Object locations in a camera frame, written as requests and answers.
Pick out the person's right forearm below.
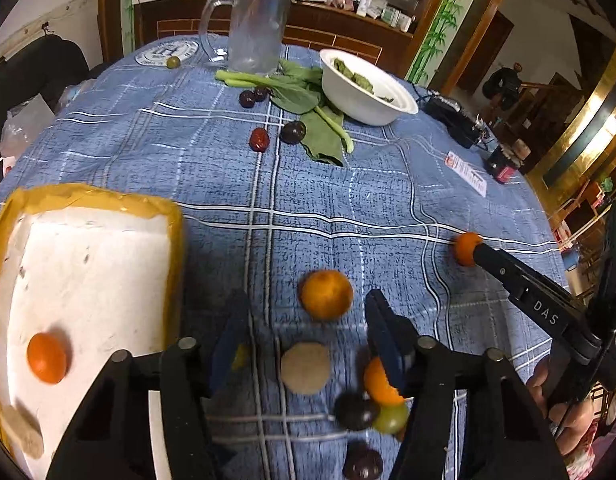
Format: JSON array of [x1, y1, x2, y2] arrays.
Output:
[[563, 417, 611, 480]]

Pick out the large orange mandarin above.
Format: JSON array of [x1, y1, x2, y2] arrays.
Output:
[[300, 270, 354, 321]]

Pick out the white paper label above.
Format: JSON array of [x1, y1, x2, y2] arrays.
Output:
[[445, 152, 489, 197]]

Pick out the wooden cabinet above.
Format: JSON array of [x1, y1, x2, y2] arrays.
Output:
[[133, 0, 419, 81]]

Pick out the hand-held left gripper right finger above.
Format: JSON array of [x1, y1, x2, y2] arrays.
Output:
[[364, 287, 571, 480]]

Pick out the dark purple plum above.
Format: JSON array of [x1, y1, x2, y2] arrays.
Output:
[[280, 121, 307, 145], [334, 392, 380, 431], [343, 442, 384, 480]]

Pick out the crumpled clear plastic bag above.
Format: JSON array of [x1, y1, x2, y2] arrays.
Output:
[[0, 94, 56, 161]]

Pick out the white bowl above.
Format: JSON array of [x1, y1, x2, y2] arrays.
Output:
[[319, 48, 419, 127]]

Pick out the white foam box yellow tape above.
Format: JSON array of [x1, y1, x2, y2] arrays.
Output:
[[0, 184, 185, 480]]

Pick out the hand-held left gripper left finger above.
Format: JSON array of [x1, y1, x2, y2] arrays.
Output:
[[45, 287, 251, 480]]

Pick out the round tan biscuit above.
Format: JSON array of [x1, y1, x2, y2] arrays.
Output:
[[280, 342, 332, 394]]

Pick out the dark jar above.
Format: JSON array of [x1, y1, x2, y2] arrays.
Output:
[[485, 142, 524, 183]]

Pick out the clear plastic pitcher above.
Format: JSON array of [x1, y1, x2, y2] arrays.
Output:
[[198, 0, 292, 75]]

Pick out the black sofa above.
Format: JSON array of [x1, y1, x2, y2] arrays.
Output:
[[0, 35, 91, 196]]

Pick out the black electronic device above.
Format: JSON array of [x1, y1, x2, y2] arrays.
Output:
[[422, 94, 490, 149]]

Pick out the person's right hand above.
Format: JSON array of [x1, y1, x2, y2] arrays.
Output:
[[527, 360, 596, 456]]

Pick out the green leafy vegetable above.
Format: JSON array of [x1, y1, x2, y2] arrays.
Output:
[[215, 58, 355, 167]]

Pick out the green grape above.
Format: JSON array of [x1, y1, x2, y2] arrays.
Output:
[[372, 402, 410, 436]]

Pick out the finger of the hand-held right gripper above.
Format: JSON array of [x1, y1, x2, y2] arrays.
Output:
[[470, 241, 588, 308]]

